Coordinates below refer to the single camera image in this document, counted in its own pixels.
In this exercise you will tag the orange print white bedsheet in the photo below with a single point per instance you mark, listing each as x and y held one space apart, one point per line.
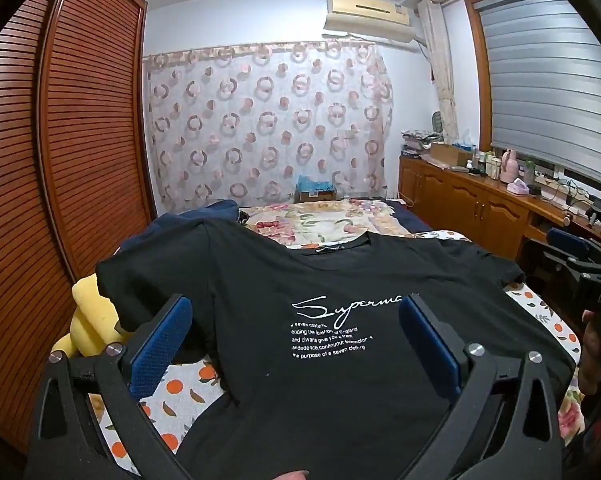
185 391

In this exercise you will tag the dark navy blanket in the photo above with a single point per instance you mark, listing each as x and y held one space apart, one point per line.
406 218

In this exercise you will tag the cream side curtain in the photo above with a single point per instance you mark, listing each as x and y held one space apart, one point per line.
437 39

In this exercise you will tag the stack of folded fabrics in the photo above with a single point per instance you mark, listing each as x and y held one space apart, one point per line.
419 142

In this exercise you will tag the floral cream quilt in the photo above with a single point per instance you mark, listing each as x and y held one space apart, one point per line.
327 222

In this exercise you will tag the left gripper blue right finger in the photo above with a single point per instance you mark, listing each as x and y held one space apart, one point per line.
438 347

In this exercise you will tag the black printed t-shirt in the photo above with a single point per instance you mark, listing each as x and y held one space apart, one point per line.
315 370

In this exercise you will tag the wooden sideboard cabinet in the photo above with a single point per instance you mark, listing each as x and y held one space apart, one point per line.
483 210

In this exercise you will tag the grey window blind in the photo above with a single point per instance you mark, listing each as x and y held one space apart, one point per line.
544 64

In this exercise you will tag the brown louvered wardrobe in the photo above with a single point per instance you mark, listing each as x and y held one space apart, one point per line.
73 176

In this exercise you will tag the blue item box by bed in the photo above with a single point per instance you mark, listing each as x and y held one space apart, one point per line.
309 191

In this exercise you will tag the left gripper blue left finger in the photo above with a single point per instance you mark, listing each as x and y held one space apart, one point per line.
152 347

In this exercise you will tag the pink circle patterned curtain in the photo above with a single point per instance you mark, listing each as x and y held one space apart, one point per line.
248 122

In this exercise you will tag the beige wall air conditioner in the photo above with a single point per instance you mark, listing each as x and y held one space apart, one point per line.
374 18

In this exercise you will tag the cardboard box on cabinet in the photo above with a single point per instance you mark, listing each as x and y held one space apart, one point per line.
450 155

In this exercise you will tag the person right hand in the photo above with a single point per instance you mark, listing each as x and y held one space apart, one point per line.
589 373

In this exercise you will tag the navy blue folded garment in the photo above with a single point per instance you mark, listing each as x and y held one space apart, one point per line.
222 210

